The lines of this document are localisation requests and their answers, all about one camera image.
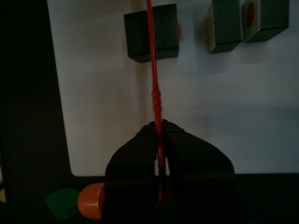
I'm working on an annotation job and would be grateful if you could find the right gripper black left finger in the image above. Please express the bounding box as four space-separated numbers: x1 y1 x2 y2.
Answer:
104 121 161 224

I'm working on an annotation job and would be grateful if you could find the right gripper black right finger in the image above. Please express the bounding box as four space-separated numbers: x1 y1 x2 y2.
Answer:
161 119 249 224

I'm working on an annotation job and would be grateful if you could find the toy sushi roll piece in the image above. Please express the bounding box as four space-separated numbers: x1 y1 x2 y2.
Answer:
205 0 244 54
153 3 184 60
241 0 290 44

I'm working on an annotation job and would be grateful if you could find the white cutting board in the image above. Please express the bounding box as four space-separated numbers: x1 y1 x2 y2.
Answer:
45 0 299 178

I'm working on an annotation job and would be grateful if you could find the toy sushi piece green centre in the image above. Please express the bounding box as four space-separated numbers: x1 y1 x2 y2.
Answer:
122 5 152 64

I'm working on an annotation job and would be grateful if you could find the orange toy carrot green top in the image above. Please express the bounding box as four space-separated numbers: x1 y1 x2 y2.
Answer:
43 182 108 221

